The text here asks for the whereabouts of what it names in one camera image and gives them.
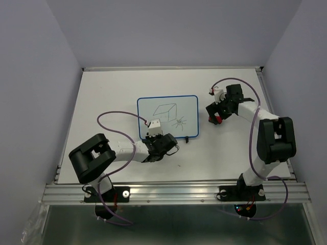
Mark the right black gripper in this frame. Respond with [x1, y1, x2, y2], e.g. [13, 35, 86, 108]
[205, 93, 233, 125]

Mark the red whiteboard eraser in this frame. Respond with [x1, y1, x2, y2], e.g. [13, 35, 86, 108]
[208, 116, 222, 125]

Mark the blue framed whiteboard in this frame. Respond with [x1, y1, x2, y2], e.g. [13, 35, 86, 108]
[137, 95, 199, 139]

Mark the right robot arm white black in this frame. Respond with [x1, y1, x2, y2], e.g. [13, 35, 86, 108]
[206, 84, 296, 199]

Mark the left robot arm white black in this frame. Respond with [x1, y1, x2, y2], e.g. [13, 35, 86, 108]
[68, 133, 179, 201]

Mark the clear plastic sheet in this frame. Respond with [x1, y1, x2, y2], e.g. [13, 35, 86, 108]
[20, 201, 49, 244]

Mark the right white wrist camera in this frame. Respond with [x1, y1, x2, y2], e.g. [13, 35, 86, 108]
[209, 86, 226, 104]

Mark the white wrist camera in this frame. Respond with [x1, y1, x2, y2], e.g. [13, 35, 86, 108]
[209, 86, 226, 104]
[148, 119, 163, 137]

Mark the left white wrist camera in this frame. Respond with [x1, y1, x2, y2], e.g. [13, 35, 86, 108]
[148, 119, 163, 137]

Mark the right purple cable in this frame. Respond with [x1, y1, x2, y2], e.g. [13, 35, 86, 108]
[211, 78, 290, 222]

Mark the purple cable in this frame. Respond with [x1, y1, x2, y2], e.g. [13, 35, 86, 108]
[97, 110, 150, 227]
[211, 78, 290, 222]

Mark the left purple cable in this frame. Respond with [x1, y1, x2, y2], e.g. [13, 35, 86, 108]
[97, 110, 150, 227]

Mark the aluminium right side rail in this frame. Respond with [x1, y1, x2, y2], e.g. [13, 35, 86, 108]
[256, 66, 297, 182]

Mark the aluminium rail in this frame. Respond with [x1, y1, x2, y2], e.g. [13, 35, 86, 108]
[256, 66, 297, 182]
[41, 180, 311, 206]
[82, 66, 264, 71]

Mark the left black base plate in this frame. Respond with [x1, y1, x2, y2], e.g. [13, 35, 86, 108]
[82, 186, 130, 203]

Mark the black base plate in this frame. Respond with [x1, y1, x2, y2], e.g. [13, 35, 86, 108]
[82, 186, 130, 203]
[217, 185, 266, 202]

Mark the aluminium back rail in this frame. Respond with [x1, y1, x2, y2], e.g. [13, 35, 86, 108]
[82, 66, 264, 71]

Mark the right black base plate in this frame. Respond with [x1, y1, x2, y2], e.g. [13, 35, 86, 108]
[217, 185, 266, 202]

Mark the aluminium front rail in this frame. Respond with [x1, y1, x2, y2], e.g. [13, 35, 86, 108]
[41, 180, 311, 206]

